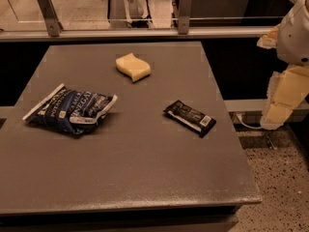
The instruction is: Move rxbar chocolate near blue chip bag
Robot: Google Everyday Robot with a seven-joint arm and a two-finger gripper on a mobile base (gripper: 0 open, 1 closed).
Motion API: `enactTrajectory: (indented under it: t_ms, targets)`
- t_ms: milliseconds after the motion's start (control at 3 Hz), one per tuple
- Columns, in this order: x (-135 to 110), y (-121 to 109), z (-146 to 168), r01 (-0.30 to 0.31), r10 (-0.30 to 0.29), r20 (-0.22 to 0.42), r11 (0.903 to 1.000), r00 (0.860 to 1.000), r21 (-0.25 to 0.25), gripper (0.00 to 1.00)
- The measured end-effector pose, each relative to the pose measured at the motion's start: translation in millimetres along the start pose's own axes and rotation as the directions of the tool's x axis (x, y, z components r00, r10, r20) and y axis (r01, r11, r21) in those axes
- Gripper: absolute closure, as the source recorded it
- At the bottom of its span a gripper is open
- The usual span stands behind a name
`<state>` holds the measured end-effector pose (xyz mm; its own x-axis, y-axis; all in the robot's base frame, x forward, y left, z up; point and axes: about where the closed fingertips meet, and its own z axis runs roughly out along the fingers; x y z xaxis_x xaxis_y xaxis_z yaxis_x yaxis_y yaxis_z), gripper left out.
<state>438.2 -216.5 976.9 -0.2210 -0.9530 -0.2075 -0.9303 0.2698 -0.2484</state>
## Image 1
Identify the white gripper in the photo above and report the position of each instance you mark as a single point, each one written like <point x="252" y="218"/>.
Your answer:
<point x="295" y="39"/>

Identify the metal rail bracket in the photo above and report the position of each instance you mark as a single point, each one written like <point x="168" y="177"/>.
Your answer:
<point x="51" y="20"/>
<point x="184" y="16"/>

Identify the right metal rail bracket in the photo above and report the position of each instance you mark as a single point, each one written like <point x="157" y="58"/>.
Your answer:
<point x="184" y="16"/>

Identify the horizontal metal rail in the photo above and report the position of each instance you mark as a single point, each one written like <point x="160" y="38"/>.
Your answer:
<point x="137" y="34"/>

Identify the black rxbar chocolate bar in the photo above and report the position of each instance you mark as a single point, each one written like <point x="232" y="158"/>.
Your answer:
<point x="190" y="117"/>

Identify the left metal rail bracket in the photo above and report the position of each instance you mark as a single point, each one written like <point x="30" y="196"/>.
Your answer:
<point x="51" y="20"/>

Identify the yellow sponge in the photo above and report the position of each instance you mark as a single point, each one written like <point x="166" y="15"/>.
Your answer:
<point x="133" y="67"/>

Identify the blue chip bag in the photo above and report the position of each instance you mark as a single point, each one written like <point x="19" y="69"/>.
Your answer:
<point x="70" y="111"/>

